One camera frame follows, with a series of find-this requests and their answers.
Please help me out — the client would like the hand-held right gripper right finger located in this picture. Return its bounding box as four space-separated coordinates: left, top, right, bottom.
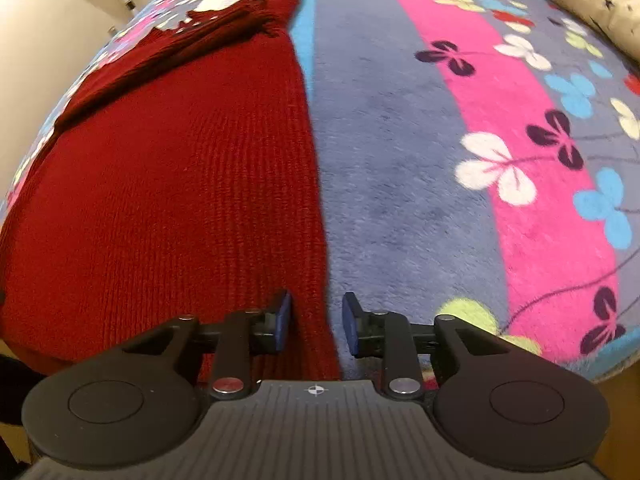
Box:
342 292 507 402

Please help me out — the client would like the floral striped blanket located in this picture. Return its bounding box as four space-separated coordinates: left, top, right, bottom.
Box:
0 0 640 382

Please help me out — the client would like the red knitted sweater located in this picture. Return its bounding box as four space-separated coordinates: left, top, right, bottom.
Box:
0 0 344 386

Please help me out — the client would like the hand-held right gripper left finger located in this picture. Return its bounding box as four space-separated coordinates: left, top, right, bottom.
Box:
120 289 293 402

